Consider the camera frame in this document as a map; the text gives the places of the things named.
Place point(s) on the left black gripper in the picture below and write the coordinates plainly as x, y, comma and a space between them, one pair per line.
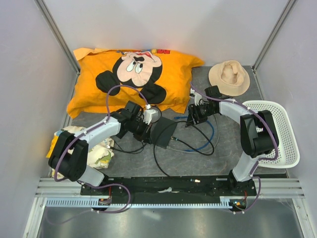
144, 136

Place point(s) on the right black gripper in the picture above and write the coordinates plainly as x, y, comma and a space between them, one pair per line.
195, 119

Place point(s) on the black network switch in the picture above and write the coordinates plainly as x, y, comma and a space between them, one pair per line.
162, 132

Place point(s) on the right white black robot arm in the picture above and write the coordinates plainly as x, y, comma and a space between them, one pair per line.
258, 135

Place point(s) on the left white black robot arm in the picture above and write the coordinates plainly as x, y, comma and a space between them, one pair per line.
117, 123

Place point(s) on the orange Mickey Mouse pillow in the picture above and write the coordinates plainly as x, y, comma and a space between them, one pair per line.
111, 78

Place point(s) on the patterned cream yellow cloth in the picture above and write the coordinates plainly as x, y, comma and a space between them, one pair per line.
101, 153

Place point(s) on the beige bucket hat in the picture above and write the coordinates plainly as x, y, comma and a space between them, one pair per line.
230, 77

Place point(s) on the white perforated plastic basket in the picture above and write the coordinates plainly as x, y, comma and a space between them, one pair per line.
288, 152

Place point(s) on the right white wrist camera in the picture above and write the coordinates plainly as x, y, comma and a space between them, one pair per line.
196, 97

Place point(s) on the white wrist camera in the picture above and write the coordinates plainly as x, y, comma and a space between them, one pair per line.
196, 97
151, 116

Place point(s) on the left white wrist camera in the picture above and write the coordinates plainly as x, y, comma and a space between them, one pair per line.
151, 116

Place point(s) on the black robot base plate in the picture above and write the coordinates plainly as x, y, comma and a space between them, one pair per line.
177, 189

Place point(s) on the grey slotted cable duct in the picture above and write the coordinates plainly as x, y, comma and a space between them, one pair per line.
98, 203

